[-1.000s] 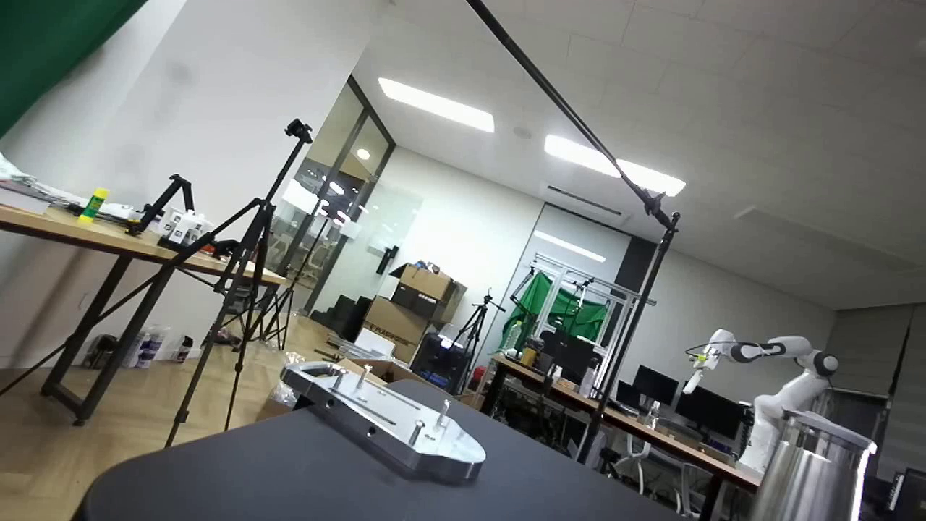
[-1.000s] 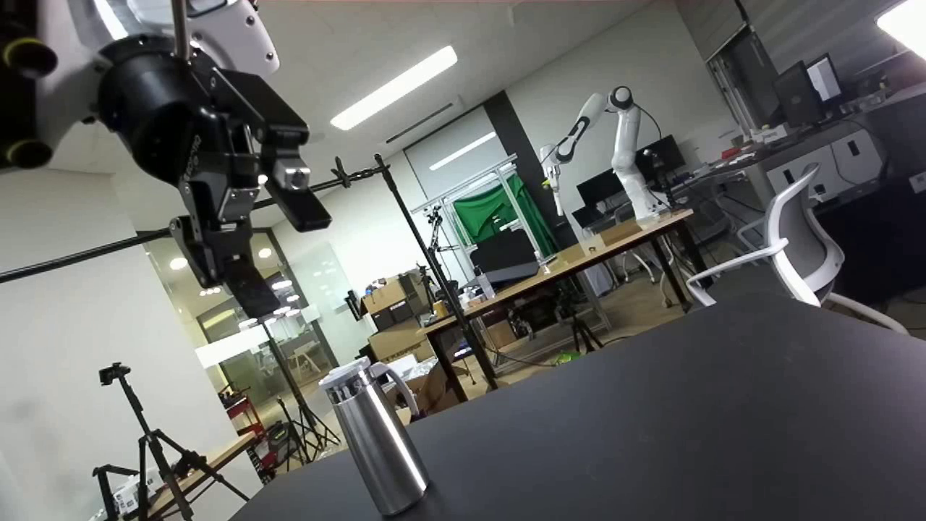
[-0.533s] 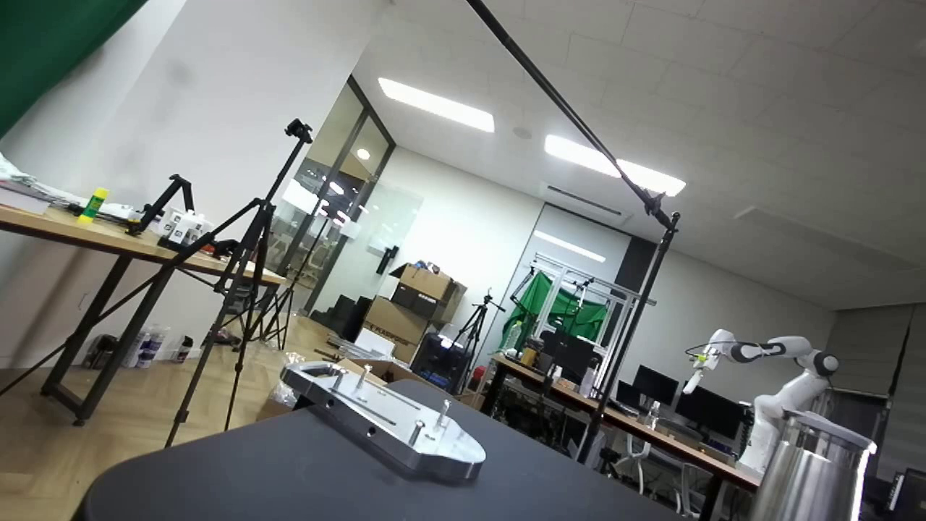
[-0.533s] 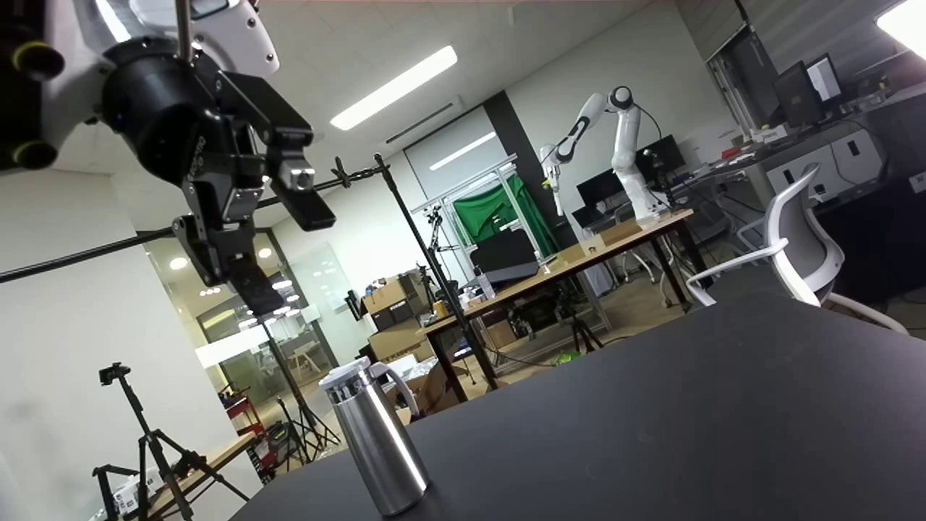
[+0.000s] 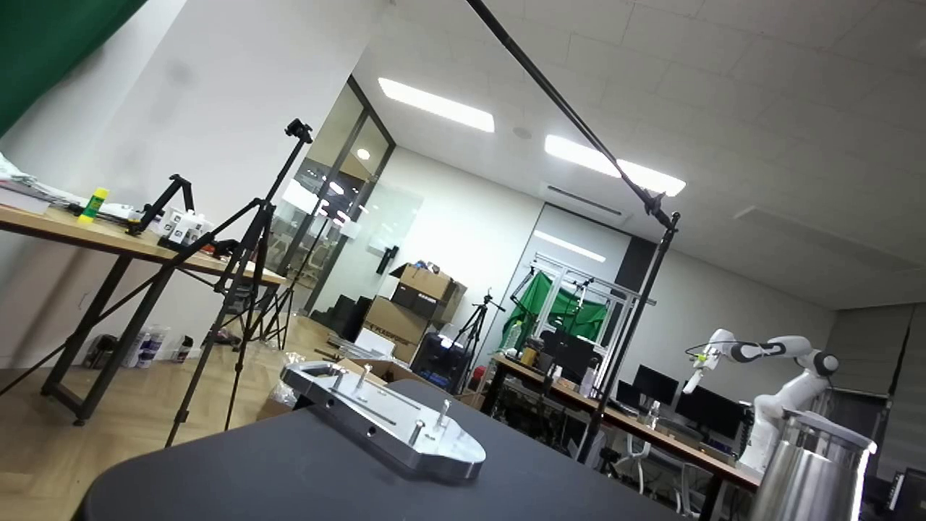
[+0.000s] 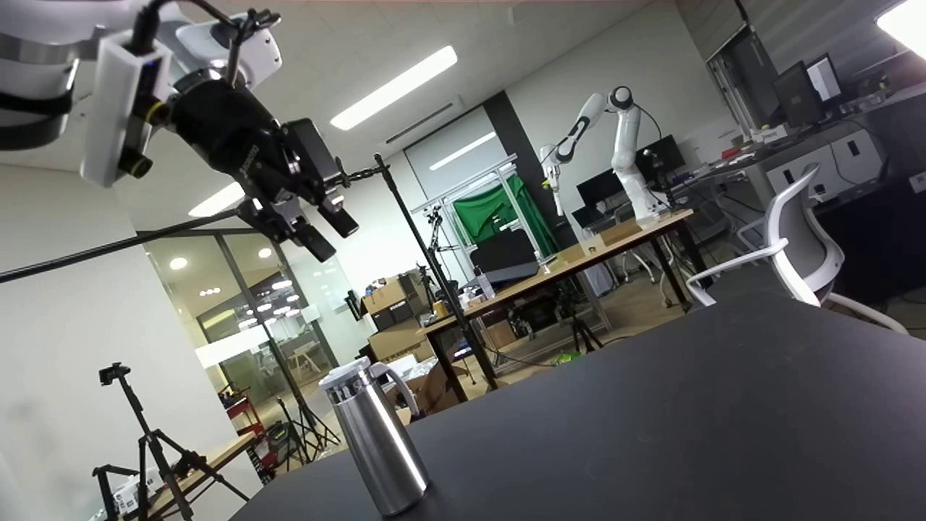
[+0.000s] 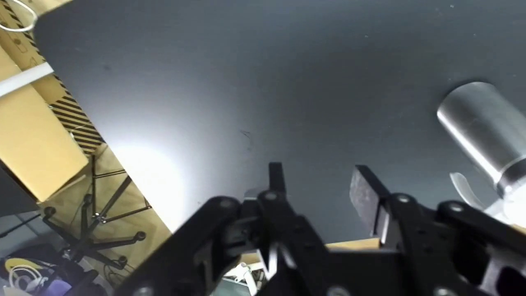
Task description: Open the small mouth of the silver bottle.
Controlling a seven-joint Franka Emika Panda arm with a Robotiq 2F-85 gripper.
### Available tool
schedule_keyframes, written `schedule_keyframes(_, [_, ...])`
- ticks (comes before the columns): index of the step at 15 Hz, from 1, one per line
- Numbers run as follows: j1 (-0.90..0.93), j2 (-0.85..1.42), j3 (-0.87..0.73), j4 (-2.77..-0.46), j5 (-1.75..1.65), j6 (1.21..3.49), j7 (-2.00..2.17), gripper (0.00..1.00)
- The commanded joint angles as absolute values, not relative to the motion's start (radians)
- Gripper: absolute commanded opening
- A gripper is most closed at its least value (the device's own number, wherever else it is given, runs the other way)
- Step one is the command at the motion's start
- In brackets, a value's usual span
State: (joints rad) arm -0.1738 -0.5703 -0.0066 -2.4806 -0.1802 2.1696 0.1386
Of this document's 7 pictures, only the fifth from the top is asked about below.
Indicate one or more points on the long wooden office desk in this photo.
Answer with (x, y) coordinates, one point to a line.
(618, 418)

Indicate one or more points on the green wall screen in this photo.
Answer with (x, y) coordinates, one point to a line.
(44, 37)

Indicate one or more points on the stacked cardboard boxes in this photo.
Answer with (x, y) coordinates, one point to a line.
(410, 307)

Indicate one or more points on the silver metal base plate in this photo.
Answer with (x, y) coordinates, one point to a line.
(385, 414)

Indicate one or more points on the small black tabletop tripod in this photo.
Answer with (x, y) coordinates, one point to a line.
(160, 200)

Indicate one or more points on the wooden table with black legs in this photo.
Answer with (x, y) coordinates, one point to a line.
(67, 230)

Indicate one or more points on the black boom pole stand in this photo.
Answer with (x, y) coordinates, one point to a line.
(579, 126)

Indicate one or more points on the long ceiling light panel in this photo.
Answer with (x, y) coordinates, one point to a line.
(611, 163)
(436, 104)

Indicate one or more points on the green yellow small bottle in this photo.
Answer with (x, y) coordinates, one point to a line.
(94, 202)

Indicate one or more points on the small black background tripod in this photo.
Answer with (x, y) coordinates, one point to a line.
(476, 324)

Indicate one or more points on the green hanging cloth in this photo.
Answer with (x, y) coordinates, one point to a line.
(555, 307)

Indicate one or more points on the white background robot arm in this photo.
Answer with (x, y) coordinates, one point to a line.
(786, 391)

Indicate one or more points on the black computer monitor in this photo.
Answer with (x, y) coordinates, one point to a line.
(712, 409)
(654, 382)

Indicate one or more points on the black camera tripod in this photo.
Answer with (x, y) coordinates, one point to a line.
(252, 240)

